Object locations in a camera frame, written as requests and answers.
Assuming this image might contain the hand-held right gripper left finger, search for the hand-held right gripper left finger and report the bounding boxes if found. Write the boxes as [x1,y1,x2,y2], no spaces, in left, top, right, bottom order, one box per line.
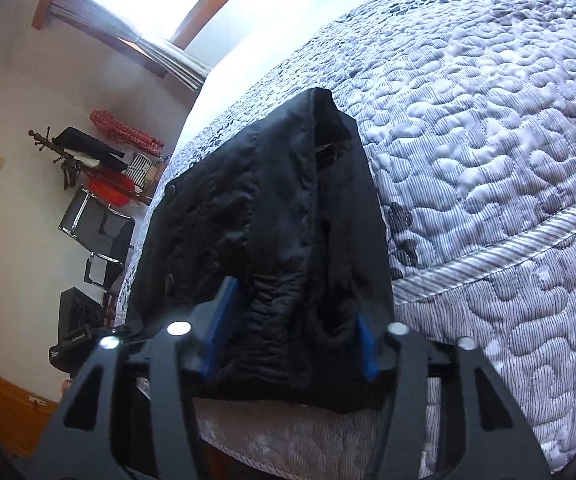
[33,276,241,480]

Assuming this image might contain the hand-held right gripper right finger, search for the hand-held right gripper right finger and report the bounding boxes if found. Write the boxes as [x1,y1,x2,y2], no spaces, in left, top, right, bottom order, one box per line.
[357,310,551,480]

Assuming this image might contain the black padded pants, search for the black padded pants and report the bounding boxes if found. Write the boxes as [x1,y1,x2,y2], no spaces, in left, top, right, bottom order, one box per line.
[127,87,395,413]

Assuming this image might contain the black patterned box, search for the black patterned box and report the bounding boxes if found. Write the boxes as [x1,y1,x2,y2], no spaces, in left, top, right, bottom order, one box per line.
[59,286,106,333]

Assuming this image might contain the black chrome chair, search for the black chrome chair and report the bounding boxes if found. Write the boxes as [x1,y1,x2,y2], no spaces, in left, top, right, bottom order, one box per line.
[59,187,136,291]

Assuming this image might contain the red cloth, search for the red cloth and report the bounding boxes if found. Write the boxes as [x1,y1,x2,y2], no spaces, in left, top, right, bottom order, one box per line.
[88,169,136,206]

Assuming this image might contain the cream cloth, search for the cream cloth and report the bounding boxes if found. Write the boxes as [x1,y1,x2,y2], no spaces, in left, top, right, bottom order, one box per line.
[65,149,103,168]

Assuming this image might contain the black hanging garment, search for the black hanging garment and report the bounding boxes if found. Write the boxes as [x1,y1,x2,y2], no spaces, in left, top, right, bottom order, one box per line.
[50,127,129,173]

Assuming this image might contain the wooden coat rack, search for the wooden coat rack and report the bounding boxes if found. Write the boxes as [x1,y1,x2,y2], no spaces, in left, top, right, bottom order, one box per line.
[28,129,166,206]

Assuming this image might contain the red plaid garment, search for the red plaid garment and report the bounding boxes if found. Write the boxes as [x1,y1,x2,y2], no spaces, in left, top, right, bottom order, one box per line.
[89,109,165,157]

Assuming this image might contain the bed with quilted bedspread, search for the bed with quilted bedspread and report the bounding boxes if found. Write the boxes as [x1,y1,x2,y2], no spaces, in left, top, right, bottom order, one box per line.
[110,0,576,480]

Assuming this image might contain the grey striped curtain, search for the grey striped curtain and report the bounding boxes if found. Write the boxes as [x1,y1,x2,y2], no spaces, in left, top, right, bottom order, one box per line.
[50,0,214,92]

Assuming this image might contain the white wire basket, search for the white wire basket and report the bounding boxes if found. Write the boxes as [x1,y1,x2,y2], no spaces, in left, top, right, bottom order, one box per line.
[128,154,155,192]

